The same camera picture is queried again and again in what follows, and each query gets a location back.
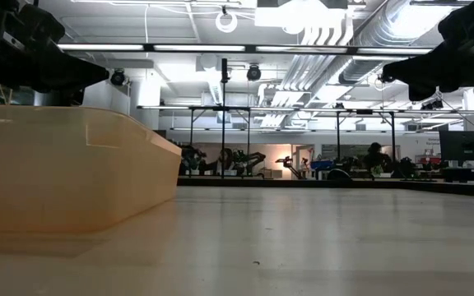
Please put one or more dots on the person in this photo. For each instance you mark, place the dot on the person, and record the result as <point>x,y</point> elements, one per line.
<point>375,156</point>

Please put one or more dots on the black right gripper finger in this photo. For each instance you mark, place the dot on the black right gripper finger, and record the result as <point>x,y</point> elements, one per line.
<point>447,70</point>

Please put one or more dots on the black background rig frame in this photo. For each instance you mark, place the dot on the black background rig frame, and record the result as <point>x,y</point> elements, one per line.
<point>338,135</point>
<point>191,135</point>

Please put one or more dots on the black computer monitor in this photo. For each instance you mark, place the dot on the black computer monitor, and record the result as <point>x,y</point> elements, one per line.
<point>463,146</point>

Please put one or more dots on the blue bin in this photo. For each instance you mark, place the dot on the blue bin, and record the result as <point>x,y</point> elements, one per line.
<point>322,165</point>

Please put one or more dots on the silver ventilation duct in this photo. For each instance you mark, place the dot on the silver ventilation duct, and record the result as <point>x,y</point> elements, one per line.
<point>385,24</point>

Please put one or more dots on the round black camera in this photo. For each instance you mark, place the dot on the round black camera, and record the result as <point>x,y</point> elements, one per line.
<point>254,73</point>
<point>118,78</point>

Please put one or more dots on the orange plastic basket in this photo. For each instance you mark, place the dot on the orange plastic basket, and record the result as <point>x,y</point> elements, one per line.
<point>64,172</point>

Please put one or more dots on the black background robot arm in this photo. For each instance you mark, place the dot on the black background robot arm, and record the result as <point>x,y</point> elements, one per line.
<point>241,160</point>
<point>288,162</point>
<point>191,158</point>

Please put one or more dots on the black vertical pole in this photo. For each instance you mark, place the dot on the black vertical pole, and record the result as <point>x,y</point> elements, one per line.
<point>223,123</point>

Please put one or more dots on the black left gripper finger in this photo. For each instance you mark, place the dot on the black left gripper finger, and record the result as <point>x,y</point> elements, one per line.
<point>56,74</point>

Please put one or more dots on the black table frame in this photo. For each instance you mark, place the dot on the black table frame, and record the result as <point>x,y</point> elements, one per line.
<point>303,183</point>

